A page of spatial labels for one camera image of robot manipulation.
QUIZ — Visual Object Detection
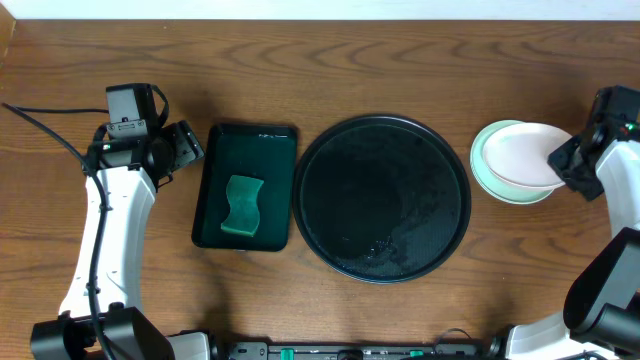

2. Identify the green sponge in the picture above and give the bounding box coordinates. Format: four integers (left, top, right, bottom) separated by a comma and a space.
220, 175, 264, 237

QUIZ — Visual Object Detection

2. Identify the pink plate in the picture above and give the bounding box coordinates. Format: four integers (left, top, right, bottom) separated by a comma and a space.
482, 123, 571, 191

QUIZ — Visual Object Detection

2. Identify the mint green plate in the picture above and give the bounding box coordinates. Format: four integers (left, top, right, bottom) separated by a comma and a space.
470, 120, 553, 205

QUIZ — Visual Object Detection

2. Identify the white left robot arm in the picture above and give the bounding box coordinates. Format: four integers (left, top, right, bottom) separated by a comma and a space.
30, 120, 212, 359

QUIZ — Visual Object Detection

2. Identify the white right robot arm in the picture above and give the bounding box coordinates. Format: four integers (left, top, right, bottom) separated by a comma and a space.
486, 85, 639, 359

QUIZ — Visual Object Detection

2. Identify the rectangular black tray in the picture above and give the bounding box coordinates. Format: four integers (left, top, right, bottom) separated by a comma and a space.
191, 124, 297, 252

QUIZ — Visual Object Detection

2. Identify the round black tray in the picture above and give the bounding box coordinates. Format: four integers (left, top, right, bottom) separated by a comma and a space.
292, 114, 472, 284

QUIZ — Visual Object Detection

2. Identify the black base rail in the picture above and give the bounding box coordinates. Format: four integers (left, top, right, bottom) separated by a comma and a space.
164, 329, 506, 360

